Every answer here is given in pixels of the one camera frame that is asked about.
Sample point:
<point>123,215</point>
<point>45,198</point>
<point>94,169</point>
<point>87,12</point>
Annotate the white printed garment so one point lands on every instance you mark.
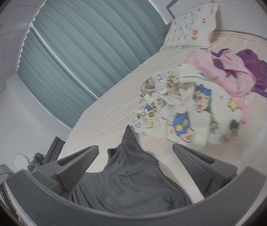
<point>185,109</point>

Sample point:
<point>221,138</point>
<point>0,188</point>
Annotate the blue-green curtain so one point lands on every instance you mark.
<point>53,83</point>
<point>95,27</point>

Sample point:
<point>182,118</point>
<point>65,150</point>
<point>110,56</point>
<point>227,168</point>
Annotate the white printed pillow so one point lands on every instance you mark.
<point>190,27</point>

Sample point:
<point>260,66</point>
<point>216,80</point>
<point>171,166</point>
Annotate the purple garment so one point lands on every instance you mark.
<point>258,69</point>

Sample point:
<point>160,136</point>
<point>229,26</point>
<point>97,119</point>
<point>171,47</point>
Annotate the pink garment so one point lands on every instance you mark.
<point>218,74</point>

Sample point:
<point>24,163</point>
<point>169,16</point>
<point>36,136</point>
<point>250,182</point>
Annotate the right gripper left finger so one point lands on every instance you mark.
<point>70,171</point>

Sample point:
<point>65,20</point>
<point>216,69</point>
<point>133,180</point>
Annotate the black chest of drawers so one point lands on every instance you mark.
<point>54,149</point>

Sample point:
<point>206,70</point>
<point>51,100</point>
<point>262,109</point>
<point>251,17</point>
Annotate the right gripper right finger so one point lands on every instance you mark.
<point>201,171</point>

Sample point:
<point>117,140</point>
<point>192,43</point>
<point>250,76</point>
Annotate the black trousers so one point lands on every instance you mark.
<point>128,185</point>

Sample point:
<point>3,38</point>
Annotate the bed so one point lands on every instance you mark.
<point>114,102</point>

